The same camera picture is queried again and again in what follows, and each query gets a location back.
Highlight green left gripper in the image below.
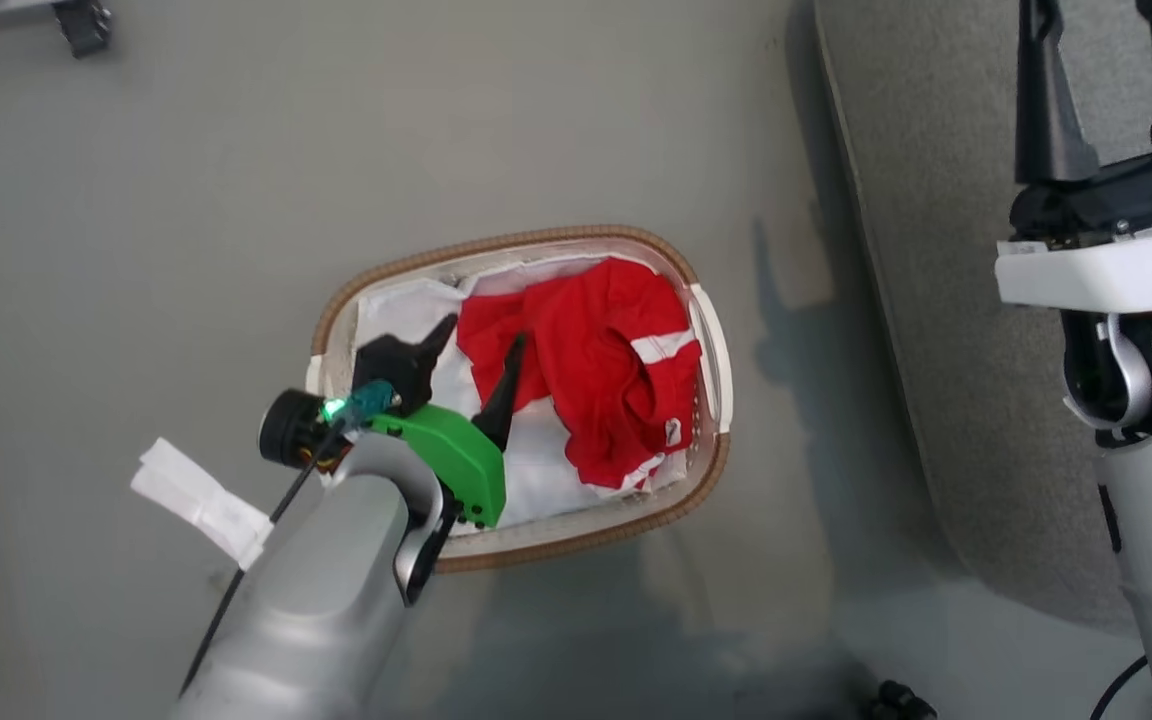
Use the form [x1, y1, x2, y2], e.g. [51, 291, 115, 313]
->
[346, 313, 528, 529]

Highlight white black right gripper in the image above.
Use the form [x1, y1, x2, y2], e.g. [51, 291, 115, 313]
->
[995, 0, 1152, 314]

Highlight white laundry basket brown rim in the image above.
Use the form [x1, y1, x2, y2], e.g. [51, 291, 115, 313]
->
[305, 225, 734, 575]

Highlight red garment white stripes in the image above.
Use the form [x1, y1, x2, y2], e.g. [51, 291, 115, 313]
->
[456, 257, 704, 491]

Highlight white tape strip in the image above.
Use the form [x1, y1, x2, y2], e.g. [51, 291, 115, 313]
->
[130, 437, 275, 572]

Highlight black furniture foot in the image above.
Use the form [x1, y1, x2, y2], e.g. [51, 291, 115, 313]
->
[52, 0, 114, 59]

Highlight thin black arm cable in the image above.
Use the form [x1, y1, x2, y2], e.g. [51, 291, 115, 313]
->
[179, 425, 345, 698]
[1089, 655, 1149, 720]

